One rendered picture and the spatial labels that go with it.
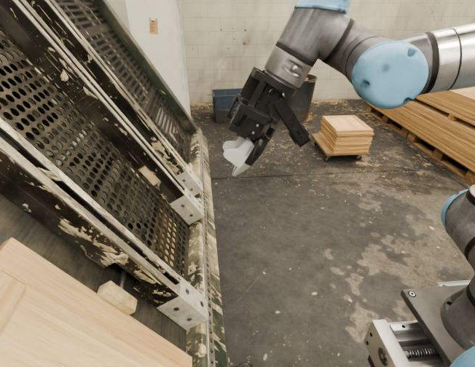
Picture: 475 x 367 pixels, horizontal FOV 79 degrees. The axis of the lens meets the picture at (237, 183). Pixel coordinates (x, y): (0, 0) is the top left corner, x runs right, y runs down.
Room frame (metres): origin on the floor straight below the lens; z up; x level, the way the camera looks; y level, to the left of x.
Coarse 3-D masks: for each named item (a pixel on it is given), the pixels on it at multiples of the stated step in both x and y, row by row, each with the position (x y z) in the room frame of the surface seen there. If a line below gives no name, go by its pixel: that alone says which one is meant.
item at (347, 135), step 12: (324, 120) 3.41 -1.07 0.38; (336, 120) 3.37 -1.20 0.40; (348, 120) 3.37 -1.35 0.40; (360, 120) 3.35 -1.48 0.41; (324, 132) 3.36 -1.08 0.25; (336, 132) 3.03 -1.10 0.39; (348, 132) 3.03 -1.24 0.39; (360, 132) 3.04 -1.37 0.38; (372, 132) 3.05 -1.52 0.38; (324, 144) 3.26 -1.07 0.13; (336, 144) 3.01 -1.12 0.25; (348, 144) 3.02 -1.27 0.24; (360, 144) 3.04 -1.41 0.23; (360, 156) 3.09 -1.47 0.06
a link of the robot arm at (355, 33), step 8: (352, 24) 0.51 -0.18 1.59; (360, 24) 0.52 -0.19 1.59; (344, 32) 0.50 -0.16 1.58; (352, 32) 0.50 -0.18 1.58; (360, 32) 0.50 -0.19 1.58; (368, 32) 0.51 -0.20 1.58; (344, 40) 0.50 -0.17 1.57; (352, 40) 0.50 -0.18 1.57; (360, 40) 0.47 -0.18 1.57; (336, 48) 0.50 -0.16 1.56; (344, 48) 0.50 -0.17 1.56; (352, 48) 0.46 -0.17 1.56; (328, 56) 0.51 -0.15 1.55; (336, 56) 0.50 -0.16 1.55; (344, 56) 0.49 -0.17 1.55; (328, 64) 0.53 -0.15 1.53; (336, 64) 0.51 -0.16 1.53; (344, 64) 0.47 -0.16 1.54; (344, 72) 0.48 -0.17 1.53
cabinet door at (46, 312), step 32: (0, 256) 0.30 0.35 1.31; (32, 256) 0.33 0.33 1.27; (0, 288) 0.26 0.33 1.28; (32, 288) 0.29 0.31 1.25; (64, 288) 0.32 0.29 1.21; (0, 320) 0.23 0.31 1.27; (32, 320) 0.25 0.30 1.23; (64, 320) 0.27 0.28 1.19; (96, 320) 0.30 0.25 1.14; (128, 320) 0.34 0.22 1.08; (0, 352) 0.19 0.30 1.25; (32, 352) 0.21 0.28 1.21; (64, 352) 0.23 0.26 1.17; (96, 352) 0.26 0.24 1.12; (128, 352) 0.29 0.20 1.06; (160, 352) 0.33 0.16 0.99
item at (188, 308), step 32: (0, 128) 0.45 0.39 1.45; (0, 160) 0.41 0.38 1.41; (32, 160) 0.45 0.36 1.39; (0, 192) 0.41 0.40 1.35; (32, 192) 0.41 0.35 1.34; (64, 192) 0.43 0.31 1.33; (64, 224) 0.42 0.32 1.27; (96, 224) 0.43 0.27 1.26; (96, 256) 0.42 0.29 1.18; (128, 256) 0.43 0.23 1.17; (160, 288) 0.43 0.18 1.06; (192, 288) 0.49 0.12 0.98; (192, 320) 0.44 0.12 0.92
